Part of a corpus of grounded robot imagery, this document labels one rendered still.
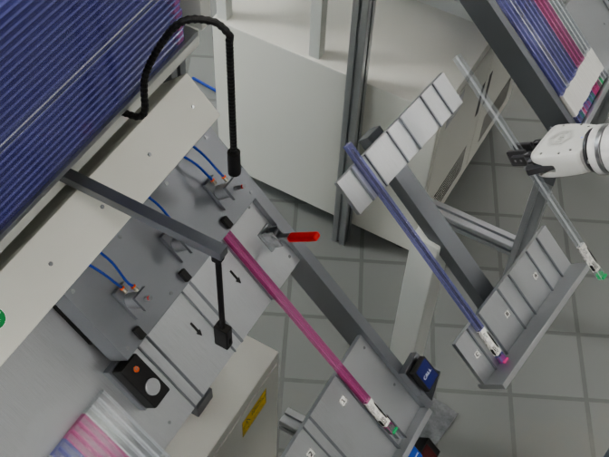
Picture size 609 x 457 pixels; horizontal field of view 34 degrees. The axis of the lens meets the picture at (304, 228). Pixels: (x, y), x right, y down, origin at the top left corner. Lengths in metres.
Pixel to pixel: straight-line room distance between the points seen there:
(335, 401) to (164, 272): 0.42
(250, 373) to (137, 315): 0.61
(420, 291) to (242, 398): 0.42
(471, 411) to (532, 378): 0.20
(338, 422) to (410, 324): 0.51
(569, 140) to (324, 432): 0.63
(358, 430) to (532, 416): 1.04
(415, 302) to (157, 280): 0.79
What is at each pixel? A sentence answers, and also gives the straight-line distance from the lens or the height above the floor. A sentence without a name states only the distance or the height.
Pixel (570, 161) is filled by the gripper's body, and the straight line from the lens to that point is 1.70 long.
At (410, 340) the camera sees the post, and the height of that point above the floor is 0.47.
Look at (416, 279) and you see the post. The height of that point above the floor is 0.69.
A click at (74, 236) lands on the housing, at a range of 1.31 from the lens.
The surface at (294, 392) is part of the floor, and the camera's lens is 2.61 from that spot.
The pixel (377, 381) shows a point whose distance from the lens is 1.73.
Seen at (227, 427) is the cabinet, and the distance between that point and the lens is 1.89.
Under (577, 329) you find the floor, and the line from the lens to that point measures 2.84.
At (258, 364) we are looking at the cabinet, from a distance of 1.94.
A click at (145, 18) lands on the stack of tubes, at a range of 1.27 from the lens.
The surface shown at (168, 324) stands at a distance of 1.46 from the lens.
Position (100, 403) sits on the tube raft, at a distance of 1.39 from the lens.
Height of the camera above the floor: 2.31
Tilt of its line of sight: 53 degrees down
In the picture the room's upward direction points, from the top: 3 degrees clockwise
